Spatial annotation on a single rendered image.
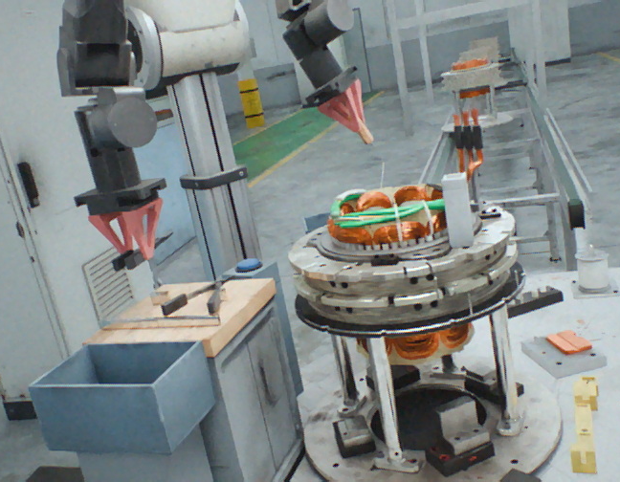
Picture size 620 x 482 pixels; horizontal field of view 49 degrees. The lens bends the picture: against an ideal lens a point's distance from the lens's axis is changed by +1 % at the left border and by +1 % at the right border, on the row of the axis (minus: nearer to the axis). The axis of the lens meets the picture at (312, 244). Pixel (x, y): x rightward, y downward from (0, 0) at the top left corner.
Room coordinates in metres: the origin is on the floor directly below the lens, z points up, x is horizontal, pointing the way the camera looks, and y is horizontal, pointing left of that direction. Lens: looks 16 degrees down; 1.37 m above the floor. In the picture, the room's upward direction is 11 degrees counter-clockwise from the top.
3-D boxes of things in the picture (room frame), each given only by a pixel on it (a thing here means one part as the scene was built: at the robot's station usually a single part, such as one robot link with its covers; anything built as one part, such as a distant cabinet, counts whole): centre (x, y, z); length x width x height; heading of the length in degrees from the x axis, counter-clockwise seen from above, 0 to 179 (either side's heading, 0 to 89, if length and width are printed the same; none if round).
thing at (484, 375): (0.96, -0.23, 0.83); 0.05 x 0.04 x 0.02; 31
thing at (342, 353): (0.99, -0.01, 0.91); 0.02 x 0.02 x 0.21
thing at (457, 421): (0.81, -0.15, 0.85); 0.06 x 0.04 x 0.05; 109
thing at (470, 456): (0.80, -0.14, 0.81); 0.08 x 0.05 x 0.02; 109
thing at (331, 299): (0.81, -0.04, 1.05); 0.09 x 0.04 x 0.01; 67
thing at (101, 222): (0.87, 0.23, 1.19); 0.07 x 0.07 x 0.09; 69
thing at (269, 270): (1.11, 0.11, 0.91); 0.07 x 0.07 x 0.25; 52
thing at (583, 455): (0.85, -0.34, 0.80); 0.22 x 0.04 x 0.03; 156
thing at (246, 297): (0.87, 0.19, 1.05); 0.20 x 0.19 x 0.02; 157
